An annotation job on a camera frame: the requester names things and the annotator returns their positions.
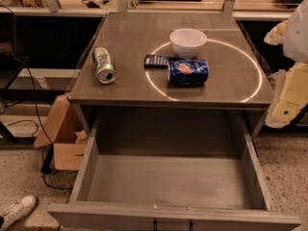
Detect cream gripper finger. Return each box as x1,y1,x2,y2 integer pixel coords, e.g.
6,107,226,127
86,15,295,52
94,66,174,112
265,63,308,128

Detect blue pepsi can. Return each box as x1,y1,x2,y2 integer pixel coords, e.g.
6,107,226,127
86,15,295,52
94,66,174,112
167,59,209,86

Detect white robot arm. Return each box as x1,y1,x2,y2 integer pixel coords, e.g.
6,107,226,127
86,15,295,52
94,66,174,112
264,0,308,128

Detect grey cabinet with top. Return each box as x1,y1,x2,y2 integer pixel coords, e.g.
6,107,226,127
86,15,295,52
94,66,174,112
69,13,272,141

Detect open grey top drawer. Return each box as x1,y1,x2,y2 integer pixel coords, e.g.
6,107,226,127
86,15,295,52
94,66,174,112
48,107,300,231

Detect green soda can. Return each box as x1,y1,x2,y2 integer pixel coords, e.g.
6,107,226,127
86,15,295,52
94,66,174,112
92,47,116,84

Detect white ceramic bowl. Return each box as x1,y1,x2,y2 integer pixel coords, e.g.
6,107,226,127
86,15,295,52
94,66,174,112
169,28,208,59

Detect dark blue snack packet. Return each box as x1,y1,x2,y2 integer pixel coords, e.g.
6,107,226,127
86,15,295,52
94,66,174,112
143,55,168,68

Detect brown cardboard box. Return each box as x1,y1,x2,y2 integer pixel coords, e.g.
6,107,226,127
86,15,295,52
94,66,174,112
34,94,88,170

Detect grey side shelf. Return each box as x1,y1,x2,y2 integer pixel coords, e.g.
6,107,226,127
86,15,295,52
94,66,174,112
6,68,80,101

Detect white sneaker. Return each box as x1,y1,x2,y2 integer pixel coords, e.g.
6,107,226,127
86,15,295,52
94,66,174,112
0,195,37,231

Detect black floor cable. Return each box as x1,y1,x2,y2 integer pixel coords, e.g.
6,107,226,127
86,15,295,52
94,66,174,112
0,3,74,191

